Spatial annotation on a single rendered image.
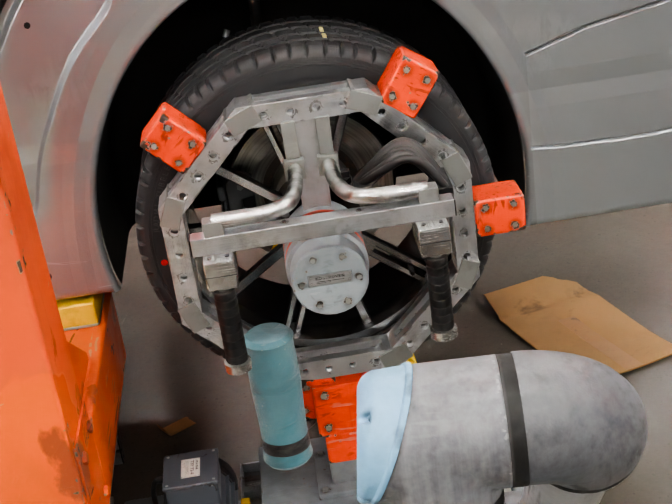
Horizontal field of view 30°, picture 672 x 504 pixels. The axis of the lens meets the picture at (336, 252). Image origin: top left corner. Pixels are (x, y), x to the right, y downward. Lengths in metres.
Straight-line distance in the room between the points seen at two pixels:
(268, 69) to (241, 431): 1.36
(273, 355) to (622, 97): 0.80
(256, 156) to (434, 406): 1.40
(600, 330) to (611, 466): 2.42
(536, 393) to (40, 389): 1.01
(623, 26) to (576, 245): 1.77
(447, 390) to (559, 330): 2.49
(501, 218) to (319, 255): 0.36
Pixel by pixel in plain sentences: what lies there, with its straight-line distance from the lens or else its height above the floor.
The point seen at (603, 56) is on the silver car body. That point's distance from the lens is 2.34.
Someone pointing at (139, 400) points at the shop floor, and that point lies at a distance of 3.52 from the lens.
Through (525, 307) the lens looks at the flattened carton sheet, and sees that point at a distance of 3.66.
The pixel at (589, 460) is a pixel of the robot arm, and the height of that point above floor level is 1.14.
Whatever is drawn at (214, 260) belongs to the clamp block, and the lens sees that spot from 1.96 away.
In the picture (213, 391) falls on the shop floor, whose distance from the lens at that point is 3.48.
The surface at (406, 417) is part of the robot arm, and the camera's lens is 1.05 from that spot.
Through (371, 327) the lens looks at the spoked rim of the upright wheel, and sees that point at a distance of 2.37.
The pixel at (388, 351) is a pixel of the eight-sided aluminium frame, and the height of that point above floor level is 0.62.
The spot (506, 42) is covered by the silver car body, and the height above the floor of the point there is 1.11.
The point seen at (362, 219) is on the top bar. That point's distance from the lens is 1.97.
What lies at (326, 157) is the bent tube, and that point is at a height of 1.01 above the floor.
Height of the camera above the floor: 1.77
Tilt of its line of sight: 25 degrees down
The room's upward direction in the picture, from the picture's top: 8 degrees counter-clockwise
